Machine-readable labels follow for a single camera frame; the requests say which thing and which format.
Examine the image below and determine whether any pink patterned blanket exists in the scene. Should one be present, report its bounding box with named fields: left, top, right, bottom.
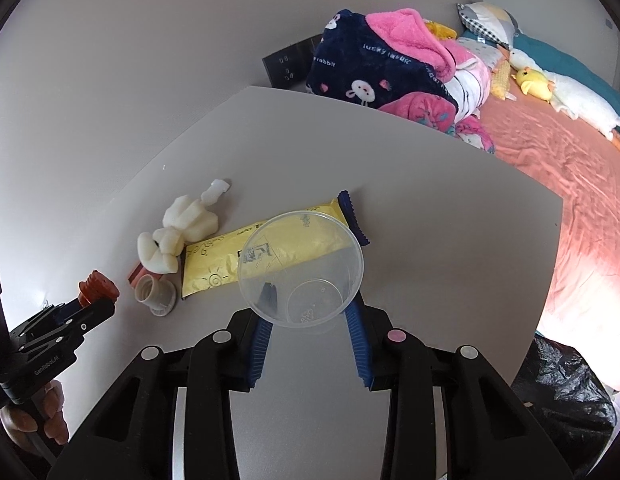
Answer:
left=377, top=91, right=496, bottom=153

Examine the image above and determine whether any small white foam piece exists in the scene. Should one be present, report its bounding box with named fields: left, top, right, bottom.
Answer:
left=200, top=178, right=232, bottom=206

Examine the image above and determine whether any black trash bag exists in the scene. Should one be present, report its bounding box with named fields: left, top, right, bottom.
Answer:
left=510, top=335, right=618, bottom=480

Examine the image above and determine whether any yellow snack packet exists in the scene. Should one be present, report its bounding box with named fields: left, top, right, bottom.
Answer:
left=181, top=190, right=371, bottom=301

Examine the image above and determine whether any white striped cloth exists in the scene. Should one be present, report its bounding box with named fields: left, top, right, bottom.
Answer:
left=445, top=60, right=493, bottom=121

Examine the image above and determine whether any white goose plush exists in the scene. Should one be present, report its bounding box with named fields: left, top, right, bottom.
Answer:
left=507, top=49, right=620, bottom=156

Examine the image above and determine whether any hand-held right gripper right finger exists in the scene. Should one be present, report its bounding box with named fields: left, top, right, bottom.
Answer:
left=342, top=295, right=576, bottom=480

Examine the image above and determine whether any yellow corn plush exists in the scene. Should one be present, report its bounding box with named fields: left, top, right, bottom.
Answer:
left=490, top=60, right=516, bottom=101

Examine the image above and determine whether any black wall socket panel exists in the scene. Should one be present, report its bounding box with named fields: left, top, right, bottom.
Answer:
left=262, top=35, right=323, bottom=92

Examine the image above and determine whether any clear plastic cup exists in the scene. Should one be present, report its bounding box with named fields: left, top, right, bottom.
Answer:
left=237, top=210, right=365, bottom=330

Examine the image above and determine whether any large white foam piece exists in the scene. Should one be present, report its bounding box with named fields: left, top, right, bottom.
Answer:
left=162, top=195, right=220, bottom=243

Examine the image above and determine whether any person's left hand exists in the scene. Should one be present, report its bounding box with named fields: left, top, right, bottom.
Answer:
left=0, top=380, right=71, bottom=453

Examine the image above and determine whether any pink bed sheet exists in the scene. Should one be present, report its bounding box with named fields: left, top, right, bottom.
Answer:
left=460, top=75, right=620, bottom=341

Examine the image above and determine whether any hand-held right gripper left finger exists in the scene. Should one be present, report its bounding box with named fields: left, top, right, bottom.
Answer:
left=47, top=305, right=276, bottom=480

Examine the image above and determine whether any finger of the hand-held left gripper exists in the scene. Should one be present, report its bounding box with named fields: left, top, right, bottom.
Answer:
left=9, top=302, right=93, bottom=346
left=15, top=300, right=116, bottom=367

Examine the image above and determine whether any navy printed blanket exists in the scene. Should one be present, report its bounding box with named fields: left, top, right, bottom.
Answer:
left=305, top=8, right=461, bottom=116

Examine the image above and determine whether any orange plastic plug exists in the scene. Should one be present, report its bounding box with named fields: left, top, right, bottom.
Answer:
left=79, top=270, right=120, bottom=307

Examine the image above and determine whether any checked pillow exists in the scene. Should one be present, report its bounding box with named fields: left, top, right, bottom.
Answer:
left=457, top=2, right=521, bottom=51

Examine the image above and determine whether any white plastic cap ring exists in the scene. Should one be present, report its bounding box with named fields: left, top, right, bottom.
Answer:
left=135, top=274, right=178, bottom=317

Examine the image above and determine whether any yellow duck plush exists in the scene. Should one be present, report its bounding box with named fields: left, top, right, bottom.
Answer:
left=515, top=67, right=558, bottom=103

